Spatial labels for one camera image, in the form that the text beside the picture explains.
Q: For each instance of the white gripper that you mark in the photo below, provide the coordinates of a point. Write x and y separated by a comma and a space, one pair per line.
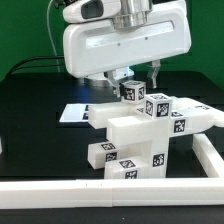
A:
139, 33

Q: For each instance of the white tagged cube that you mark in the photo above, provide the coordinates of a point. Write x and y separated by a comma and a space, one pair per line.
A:
158, 106
133, 91

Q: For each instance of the white tagged cube front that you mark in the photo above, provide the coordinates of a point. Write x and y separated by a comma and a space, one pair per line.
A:
158, 106

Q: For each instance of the white chair backrest part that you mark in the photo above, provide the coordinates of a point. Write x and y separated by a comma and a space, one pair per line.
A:
188, 116

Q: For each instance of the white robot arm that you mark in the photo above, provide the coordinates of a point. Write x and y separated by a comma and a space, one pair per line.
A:
105, 35

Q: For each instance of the flat white tagged plate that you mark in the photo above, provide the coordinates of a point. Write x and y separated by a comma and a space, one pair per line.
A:
75, 113

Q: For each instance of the white L-shaped fence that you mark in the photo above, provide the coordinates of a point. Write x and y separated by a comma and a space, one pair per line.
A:
124, 192

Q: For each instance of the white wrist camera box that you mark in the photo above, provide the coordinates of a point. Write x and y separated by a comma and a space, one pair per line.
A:
91, 10

